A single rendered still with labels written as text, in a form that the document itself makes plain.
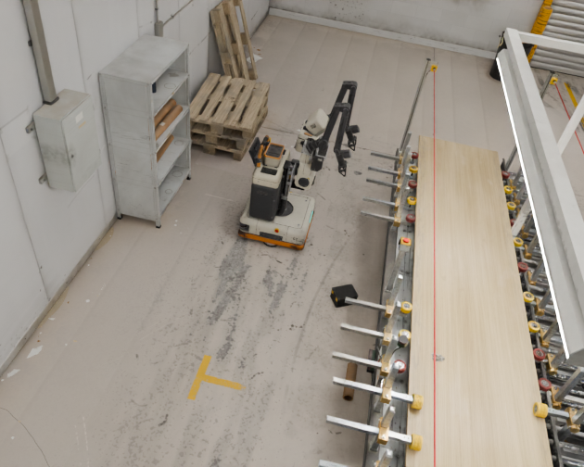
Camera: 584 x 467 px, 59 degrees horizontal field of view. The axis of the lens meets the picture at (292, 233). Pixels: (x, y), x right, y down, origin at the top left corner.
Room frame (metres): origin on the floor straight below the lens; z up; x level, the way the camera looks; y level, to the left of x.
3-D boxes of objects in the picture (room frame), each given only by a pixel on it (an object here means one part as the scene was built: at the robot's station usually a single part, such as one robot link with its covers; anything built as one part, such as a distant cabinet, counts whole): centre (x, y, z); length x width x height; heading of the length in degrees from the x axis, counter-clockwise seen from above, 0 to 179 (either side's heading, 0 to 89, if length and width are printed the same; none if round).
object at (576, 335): (2.21, -1.07, 2.34); 2.40 x 0.12 x 0.08; 174
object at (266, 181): (4.05, 0.26, 0.59); 0.55 x 0.34 x 0.83; 174
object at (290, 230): (4.04, 0.17, 0.16); 0.67 x 0.64 x 0.25; 84
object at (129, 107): (4.22, 1.48, 0.78); 0.90 x 0.45 x 1.55; 174
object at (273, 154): (4.05, 0.28, 0.87); 0.23 x 0.15 x 0.11; 174
